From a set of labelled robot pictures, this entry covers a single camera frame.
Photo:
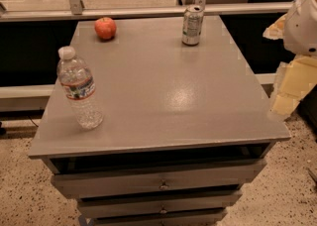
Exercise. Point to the clear plastic water bottle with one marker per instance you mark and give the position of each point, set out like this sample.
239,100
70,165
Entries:
76,79

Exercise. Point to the red apple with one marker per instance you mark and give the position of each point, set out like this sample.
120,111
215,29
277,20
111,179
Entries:
105,28

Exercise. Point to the grey drawer cabinet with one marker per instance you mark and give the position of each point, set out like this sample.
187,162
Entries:
184,127

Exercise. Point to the silver green 7up can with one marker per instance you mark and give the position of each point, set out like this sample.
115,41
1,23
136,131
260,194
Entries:
192,24

